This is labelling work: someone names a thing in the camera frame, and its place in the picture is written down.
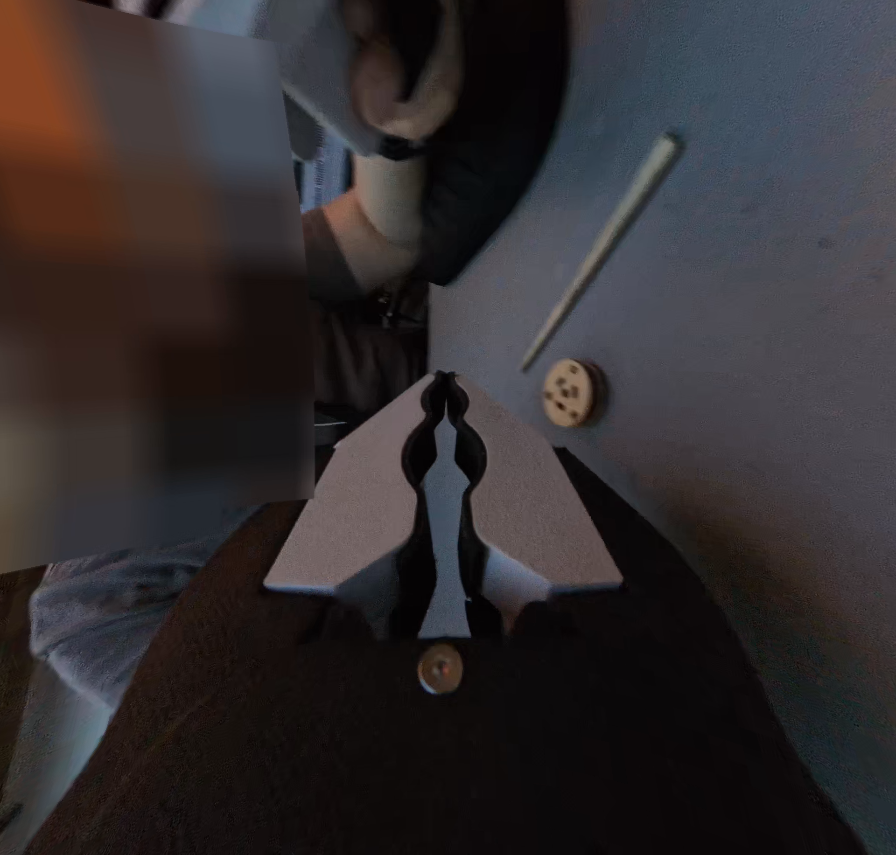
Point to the person's left forearm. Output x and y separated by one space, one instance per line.
385 204

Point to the thin wooden stick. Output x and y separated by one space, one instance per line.
609 239

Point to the round wooden wheel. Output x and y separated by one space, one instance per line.
567 393

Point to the black wrist rest pad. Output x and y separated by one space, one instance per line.
504 169

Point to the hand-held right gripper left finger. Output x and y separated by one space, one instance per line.
343 519

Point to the person's trousers leg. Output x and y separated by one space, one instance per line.
119 624

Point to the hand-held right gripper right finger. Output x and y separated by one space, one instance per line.
546 519

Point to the person's dark shirt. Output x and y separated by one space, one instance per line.
371 358

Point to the person's left hand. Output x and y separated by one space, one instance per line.
399 99

